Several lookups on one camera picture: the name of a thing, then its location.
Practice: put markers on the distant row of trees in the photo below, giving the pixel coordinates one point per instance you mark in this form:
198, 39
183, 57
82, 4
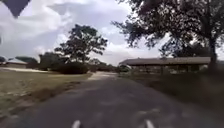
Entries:
100, 65

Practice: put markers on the tall pine tree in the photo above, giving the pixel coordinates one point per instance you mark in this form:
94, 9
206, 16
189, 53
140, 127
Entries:
81, 41

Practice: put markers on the grey concrete path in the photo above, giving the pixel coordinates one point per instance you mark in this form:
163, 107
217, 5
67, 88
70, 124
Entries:
110, 103

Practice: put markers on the dark round bush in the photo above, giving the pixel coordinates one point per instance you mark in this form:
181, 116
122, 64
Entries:
71, 68

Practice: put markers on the long open shelter building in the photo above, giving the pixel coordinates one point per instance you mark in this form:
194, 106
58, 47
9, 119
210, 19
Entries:
166, 61

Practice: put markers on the low dark tree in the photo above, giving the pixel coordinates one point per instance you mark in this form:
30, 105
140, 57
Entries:
50, 59

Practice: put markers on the robot's own part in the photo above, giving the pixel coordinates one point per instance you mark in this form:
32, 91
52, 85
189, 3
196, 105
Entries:
76, 124
149, 124

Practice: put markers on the shaded grass verge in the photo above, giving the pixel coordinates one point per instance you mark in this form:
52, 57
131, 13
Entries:
180, 86

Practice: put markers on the dry grass field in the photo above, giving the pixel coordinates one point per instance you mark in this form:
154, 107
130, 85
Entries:
23, 86

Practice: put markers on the large spreading tree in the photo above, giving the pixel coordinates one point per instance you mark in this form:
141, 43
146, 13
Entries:
200, 26

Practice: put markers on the small pale-roofed building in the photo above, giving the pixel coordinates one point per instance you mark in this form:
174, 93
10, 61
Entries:
15, 63

